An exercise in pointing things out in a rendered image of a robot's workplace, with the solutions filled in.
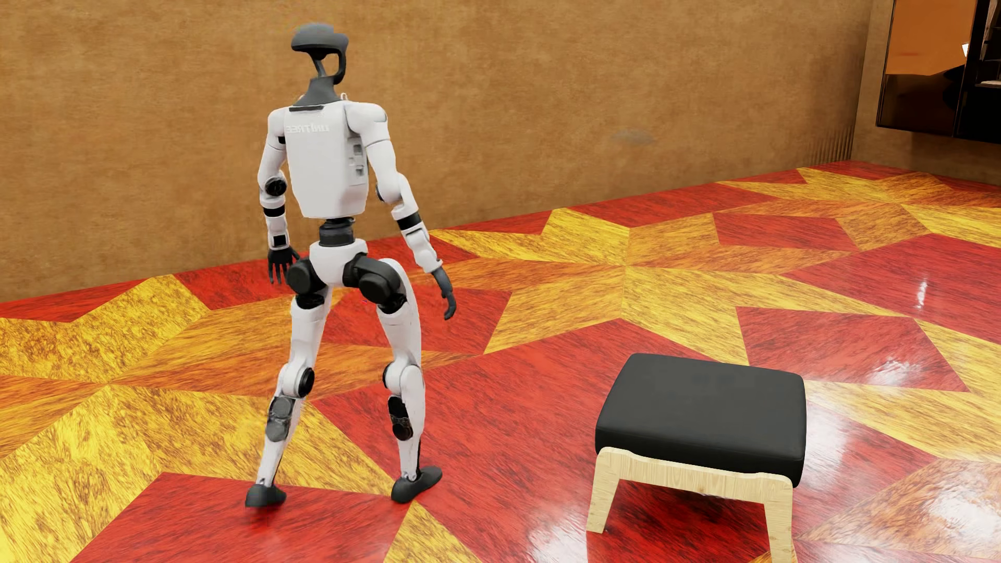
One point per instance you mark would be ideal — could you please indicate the black robot head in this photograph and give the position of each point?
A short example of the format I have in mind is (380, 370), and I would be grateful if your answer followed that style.
(317, 37)

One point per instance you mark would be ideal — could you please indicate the white robot leg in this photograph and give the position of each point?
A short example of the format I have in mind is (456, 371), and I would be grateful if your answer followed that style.
(301, 336)
(407, 344)

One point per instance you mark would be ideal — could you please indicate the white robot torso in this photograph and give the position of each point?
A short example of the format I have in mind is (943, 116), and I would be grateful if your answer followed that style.
(324, 160)

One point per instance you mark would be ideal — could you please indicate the white right robot leg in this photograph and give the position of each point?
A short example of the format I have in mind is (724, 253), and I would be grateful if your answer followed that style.
(407, 344)

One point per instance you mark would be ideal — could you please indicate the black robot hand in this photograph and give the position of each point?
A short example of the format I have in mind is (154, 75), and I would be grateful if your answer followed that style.
(444, 288)
(279, 260)

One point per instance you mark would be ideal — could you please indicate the black cushioned wooden footstool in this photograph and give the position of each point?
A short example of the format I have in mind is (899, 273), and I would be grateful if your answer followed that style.
(704, 410)

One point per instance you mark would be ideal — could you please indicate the dark glass wall cabinet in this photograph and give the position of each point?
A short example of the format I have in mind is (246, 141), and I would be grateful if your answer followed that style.
(938, 74)

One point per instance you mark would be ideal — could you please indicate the white left robot leg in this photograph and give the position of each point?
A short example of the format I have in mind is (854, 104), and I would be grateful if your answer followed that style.
(301, 336)

